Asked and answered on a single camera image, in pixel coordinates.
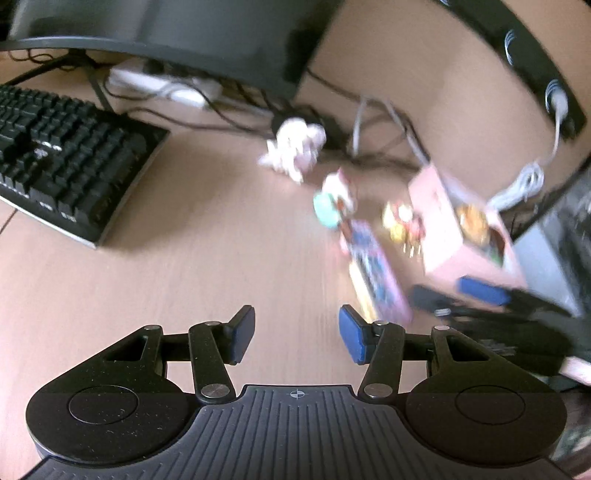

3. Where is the white power strip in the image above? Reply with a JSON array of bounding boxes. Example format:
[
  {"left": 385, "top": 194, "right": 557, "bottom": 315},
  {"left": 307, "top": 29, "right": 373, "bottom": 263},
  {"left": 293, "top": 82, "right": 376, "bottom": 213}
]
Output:
[{"left": 108, "top": 65, "right": 222, "bottom": 109}]

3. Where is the grey cable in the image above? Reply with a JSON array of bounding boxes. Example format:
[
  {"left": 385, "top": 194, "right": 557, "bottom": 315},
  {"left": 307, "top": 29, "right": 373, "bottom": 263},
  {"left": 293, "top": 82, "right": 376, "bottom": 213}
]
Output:
[{"left": 353, "top": 97, "right": 432, "bottom": 167}]

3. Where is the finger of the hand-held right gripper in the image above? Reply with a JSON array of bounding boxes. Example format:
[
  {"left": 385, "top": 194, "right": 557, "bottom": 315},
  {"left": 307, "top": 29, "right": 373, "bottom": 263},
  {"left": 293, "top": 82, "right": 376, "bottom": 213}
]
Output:
[
  {"left": 457, "top": 276, "right": 578, "bottom": 319},
  {"left": 409, "top": 285, "right": 481, "bottom": 324}
]

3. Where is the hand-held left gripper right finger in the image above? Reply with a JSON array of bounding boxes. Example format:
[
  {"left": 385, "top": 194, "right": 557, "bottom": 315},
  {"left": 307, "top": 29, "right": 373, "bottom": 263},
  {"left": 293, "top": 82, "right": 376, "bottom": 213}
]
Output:
[{"left": 338, "top": 305, "right": 504, "bottom": 407}]

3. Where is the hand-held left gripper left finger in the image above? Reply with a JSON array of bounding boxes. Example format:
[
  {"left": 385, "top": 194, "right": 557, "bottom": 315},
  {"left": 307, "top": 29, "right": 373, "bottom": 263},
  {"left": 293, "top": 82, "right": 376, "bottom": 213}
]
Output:
[{"left": 99, "top": 305, "right": 256, "bottom": 407}]

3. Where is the black monitor stand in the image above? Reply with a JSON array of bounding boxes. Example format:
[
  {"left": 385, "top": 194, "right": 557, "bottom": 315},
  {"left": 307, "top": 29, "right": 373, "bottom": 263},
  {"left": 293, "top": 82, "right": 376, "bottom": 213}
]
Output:
[{"left": 0, "top": 51, "right": 116, "bottom": 112}]

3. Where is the yellow bread snack packet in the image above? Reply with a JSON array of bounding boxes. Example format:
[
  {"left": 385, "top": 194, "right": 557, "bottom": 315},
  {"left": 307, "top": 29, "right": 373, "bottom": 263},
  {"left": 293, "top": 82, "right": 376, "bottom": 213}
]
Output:
[{"left": 455, "top": 203, "right": 488, "bottom": 241}]

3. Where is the pink sticker packet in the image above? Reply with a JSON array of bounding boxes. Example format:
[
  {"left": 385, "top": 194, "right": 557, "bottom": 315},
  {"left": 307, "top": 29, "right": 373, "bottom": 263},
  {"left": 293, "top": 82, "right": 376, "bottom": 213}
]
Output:
[{"left": 341, "top": 219, "right": 413, "bottom": 324}]

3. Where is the black keyboard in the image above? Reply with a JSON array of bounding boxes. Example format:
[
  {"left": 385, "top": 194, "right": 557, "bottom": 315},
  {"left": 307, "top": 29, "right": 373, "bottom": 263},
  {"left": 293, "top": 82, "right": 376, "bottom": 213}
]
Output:
[{"left": 0, "top": 84, "right": 171, "bottom": 250}]

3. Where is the black power adapter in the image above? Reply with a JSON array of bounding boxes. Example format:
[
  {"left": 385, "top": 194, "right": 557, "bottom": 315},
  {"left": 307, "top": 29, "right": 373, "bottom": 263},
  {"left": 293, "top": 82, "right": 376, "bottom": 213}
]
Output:
[{"left": 272, "top": 111, "right": 342, "bottom": 148}]

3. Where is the dark curved monitor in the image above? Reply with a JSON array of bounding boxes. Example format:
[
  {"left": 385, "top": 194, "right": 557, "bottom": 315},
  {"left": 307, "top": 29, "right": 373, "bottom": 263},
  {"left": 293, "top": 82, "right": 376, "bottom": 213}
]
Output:
[{"left": 0, "top": 0, "right": 345, "bottom": 95}]

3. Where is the pink cardboard box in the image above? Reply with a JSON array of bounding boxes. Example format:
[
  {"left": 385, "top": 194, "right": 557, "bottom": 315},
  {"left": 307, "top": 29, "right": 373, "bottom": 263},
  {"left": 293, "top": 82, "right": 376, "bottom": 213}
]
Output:
[{"left": 407, "top": 166, "right": 527, "bottom": 289}]

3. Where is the tape roll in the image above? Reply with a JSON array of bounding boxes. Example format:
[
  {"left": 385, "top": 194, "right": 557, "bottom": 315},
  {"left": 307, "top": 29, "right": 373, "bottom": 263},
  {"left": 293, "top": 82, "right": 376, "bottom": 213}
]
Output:
[{"left": 322, "top": 168, "right": 358, "bottom": 217}]

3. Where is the white coiled cable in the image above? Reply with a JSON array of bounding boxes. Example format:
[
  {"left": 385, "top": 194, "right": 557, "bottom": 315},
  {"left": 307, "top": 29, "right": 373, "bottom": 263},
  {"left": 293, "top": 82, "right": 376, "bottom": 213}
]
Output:
[{"left": 489, "top": 88, "right": 571, "bottom": 210}]

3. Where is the white pink frilly scrunchie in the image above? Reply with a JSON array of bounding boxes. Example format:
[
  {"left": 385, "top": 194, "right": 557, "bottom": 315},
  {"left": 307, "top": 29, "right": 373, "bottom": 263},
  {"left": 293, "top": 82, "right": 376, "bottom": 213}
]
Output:
[{"left": 257, "top": 117, "right": 328, "bottom": 185}]

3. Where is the black wall socket strip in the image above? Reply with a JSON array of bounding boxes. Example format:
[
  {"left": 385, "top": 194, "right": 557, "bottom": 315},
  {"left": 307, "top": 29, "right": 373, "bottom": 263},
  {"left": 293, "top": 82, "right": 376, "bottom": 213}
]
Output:
[{"left": 434, "top": 0, "right": 591, "bottom": 139}]

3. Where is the black cable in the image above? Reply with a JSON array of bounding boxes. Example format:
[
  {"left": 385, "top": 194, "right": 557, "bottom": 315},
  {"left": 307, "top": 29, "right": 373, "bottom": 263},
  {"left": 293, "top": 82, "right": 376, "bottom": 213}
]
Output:
[{"left": 305, "top": 69, "right": 416, "bottom": 171}]

